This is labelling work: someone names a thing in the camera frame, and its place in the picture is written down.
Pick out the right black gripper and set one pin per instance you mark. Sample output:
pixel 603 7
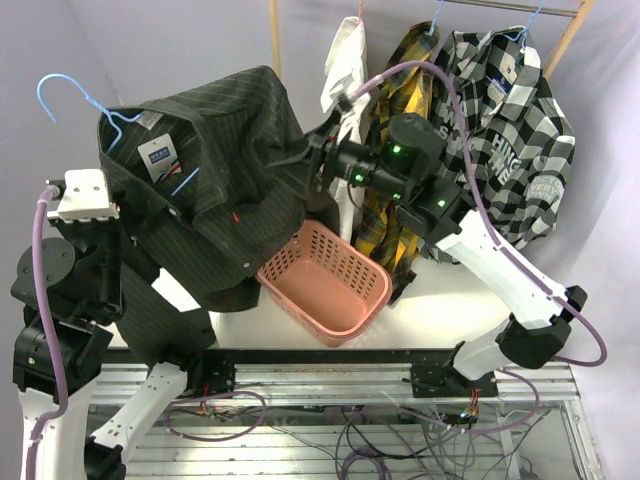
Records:
pixel 332 153

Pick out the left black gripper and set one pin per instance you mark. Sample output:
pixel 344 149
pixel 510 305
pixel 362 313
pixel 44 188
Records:
pixel 67 227

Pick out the dark pinstriped shirt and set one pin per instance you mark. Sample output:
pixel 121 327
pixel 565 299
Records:
pixel 198 237

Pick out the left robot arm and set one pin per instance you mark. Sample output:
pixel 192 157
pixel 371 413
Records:
pixel 73 288

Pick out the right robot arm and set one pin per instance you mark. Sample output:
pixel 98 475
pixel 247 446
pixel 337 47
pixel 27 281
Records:
pixel 445 216

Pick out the yellow plaid shirt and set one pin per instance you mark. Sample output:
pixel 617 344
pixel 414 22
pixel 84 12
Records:
pixel 380 235

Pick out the blue hanger of plaid shirt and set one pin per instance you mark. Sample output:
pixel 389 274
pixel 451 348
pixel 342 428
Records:
pixel 435 19

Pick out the black white checkered shirt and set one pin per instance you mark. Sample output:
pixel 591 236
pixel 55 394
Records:
pixel 520 141

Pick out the blue hanger of checkered shirt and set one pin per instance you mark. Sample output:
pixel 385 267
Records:
pixel 525 30

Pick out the pink plastic basket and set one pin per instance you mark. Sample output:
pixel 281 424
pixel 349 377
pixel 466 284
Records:
pixel 325 285

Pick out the wooden clothes rack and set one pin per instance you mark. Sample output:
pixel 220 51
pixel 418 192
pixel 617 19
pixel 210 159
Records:
pixel 301 32

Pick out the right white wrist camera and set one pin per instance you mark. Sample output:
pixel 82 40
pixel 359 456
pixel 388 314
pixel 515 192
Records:
pixel 352 105

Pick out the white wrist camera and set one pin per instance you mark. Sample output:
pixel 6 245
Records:
pixel 352 105
pixel 83 195

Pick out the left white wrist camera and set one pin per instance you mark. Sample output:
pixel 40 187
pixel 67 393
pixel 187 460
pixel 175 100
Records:
pixel 83 195

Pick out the aluminium frame base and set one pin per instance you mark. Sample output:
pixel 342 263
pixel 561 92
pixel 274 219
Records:
pixel 321 414

